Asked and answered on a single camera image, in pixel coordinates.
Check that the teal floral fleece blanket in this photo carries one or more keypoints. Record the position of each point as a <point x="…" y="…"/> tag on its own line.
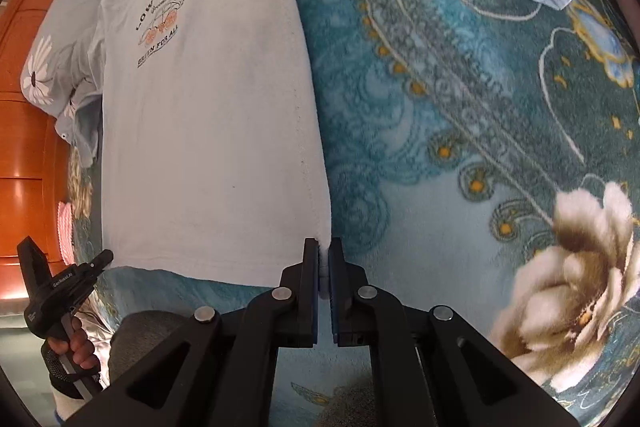
<point x="450" y="107"/>

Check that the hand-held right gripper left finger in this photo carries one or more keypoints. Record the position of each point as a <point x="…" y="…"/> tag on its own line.
<point x="300" y="297"/>

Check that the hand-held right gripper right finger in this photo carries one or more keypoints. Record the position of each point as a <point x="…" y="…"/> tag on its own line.
<point x="346" y="297"/>

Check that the light blue printed t-shirt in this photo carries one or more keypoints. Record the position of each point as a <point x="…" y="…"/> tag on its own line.
<point x="200" y="132"/>

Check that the orange wooden headboard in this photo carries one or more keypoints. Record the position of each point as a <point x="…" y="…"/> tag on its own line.
<point x="25" y="132"/>

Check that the pink knitted cloth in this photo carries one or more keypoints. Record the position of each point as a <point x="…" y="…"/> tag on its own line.
<point x="65" y="232"/>

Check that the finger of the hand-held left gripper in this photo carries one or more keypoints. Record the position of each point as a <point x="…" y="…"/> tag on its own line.
<point x="102" y="259"/>

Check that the person's left hand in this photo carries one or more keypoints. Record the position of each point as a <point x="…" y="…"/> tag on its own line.
<point x="80" y="347"/>

